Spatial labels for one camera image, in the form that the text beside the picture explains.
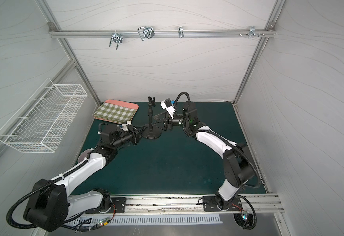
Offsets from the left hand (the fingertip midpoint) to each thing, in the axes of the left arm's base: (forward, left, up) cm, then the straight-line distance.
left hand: (148, 128), depth 75 cm
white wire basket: (-2, +50, +7) cm, 50 cm away
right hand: (+1, -3, +5) cm, 6 cm away
